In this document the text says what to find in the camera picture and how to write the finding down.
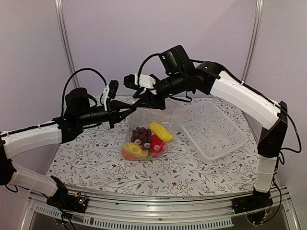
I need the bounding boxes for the aluminium front rail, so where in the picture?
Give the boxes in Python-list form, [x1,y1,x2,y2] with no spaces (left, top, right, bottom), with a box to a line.
[21,186,302,230]

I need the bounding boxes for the aluminium frame post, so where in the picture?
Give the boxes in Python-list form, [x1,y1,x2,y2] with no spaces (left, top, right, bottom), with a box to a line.
[242,0,264,83]
[54,0,75,74]

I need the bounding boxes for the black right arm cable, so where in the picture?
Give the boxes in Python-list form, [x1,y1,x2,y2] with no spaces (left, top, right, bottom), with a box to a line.
[136,53,302,154]

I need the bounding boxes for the left aluminium frame post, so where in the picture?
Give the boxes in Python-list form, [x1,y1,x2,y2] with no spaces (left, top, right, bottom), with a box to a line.
[54,0,75,74]

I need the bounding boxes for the clear zip top bag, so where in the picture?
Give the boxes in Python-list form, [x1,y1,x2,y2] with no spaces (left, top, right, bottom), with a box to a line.
[121,101,188,161]

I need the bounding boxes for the right aluminium frame post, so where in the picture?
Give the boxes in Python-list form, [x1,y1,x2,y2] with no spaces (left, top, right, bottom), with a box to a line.
[242,0,264,83]

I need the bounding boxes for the floral patterned table mat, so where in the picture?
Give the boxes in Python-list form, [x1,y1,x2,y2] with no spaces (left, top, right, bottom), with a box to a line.
[47,99,259,196]

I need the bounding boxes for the red toy bell pepper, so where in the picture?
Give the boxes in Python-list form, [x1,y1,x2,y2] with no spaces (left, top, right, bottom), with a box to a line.
[150,135,167,158]

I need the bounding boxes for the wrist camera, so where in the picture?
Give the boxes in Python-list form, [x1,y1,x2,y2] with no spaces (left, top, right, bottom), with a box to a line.
[123,74,159,95]
[100,80,119,110]

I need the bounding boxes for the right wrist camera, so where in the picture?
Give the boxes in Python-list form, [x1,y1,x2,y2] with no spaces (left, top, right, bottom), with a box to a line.
[123,74,159,95]

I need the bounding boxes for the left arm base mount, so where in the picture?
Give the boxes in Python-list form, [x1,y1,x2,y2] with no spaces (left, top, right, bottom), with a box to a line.
[47,176,89,214]

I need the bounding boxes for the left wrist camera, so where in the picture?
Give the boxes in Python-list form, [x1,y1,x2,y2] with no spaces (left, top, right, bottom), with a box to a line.
[100,80,119,110]

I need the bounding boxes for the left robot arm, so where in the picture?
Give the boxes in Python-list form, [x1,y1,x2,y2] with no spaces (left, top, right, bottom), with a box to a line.
[0,87,136,208]

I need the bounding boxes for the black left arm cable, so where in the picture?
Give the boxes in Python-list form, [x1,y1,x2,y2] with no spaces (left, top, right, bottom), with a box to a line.
[60,68,108,118]

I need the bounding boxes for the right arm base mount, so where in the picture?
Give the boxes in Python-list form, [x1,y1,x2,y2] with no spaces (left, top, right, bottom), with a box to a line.
[232,189,273,214]

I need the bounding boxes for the orange toy pumpkin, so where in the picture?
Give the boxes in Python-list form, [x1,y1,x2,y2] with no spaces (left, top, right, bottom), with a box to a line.
[122,151,138,161]

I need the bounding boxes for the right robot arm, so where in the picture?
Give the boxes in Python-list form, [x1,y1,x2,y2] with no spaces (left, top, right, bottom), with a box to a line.
[131,45,288,209]

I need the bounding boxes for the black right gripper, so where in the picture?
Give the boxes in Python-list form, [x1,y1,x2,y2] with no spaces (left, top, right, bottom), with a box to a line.
[132,70,188,110]

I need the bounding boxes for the purple toy grapes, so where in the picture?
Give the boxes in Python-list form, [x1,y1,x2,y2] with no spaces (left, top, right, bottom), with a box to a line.
[130,126,152,150]

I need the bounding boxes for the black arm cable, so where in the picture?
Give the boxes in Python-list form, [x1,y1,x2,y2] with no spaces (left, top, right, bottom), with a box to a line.
[60,68,108,118]
[136,53,302,154]

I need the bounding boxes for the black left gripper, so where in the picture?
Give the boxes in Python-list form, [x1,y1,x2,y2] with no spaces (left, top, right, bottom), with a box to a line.
[76,100,137,128]

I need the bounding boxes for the white plastic basket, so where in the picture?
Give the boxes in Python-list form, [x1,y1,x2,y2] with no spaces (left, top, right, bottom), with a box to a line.
[181,101,248,162]

